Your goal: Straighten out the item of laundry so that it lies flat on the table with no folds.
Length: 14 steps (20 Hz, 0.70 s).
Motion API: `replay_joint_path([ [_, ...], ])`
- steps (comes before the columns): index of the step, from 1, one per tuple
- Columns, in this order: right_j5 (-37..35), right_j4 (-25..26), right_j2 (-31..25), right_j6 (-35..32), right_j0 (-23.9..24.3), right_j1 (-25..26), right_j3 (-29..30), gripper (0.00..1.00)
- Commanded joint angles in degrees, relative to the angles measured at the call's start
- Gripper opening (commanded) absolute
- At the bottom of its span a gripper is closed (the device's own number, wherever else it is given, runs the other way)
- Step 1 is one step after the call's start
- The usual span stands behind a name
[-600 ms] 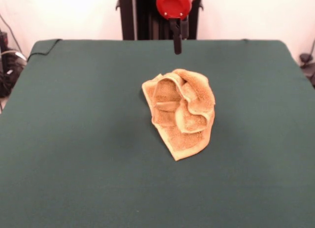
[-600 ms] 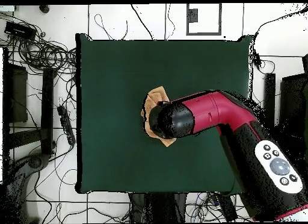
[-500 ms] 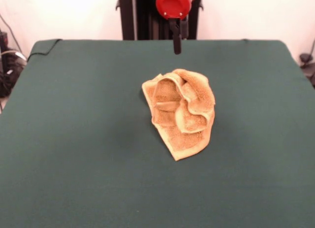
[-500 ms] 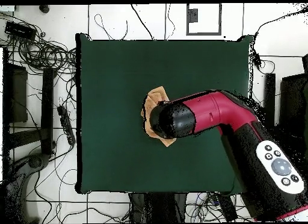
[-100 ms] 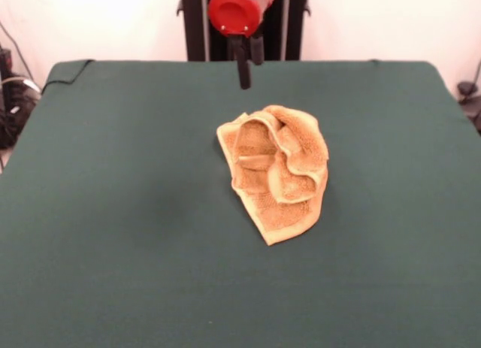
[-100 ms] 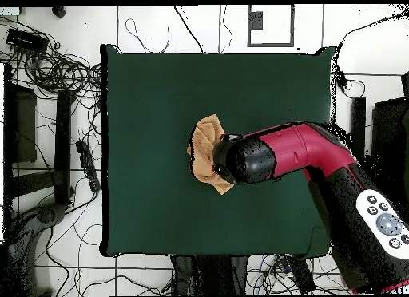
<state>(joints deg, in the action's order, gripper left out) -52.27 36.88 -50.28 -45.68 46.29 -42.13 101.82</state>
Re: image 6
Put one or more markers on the tan terry cloth towel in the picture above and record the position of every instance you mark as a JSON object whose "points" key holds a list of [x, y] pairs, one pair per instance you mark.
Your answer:
{"points": [[203, 147]]}

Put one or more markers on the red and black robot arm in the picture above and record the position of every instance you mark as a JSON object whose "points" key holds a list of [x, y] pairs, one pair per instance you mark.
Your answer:
{"points": [[287, 150]]}

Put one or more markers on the flat black box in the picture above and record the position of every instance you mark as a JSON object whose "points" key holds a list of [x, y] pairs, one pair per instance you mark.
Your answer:
{"points": [[25, 40]]}

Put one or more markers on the dark green table cloth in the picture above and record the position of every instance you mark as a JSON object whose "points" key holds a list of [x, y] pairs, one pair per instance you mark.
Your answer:
{"points": [[159, 182]]}

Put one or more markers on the black metal stand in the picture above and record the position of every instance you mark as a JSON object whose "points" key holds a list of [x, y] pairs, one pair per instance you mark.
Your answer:
{"points": [[217, 274]]}

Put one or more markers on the long black power strip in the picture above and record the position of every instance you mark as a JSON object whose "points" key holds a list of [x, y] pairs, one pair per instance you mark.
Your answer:
{"points": [[88, 164]]}

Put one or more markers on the black T-shaped floor stand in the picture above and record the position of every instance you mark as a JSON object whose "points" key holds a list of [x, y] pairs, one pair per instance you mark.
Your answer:
{"points": [[63, 134]]}

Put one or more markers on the black upright bar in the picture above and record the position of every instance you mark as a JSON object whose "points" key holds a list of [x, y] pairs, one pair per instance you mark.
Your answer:
{"points": [[358, 124]]}

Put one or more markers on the dark brown box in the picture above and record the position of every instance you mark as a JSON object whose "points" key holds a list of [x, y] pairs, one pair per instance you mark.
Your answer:
{"points": [[25, 124]]}

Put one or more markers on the dark cabinet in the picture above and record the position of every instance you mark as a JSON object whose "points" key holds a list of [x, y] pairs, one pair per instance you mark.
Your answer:
{"points": [[388, 127]]}

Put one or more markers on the grey chair base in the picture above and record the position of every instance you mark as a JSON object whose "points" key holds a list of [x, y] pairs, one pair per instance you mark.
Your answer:
{"points": [[22, 246]]}

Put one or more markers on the small round black object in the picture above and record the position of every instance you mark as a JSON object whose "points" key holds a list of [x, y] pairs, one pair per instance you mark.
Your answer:
{"points": [[58, 11]]}

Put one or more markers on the grey rectangular floor frame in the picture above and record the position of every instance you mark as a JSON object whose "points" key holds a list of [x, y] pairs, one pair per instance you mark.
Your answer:
{"points": [[270, 45]]}

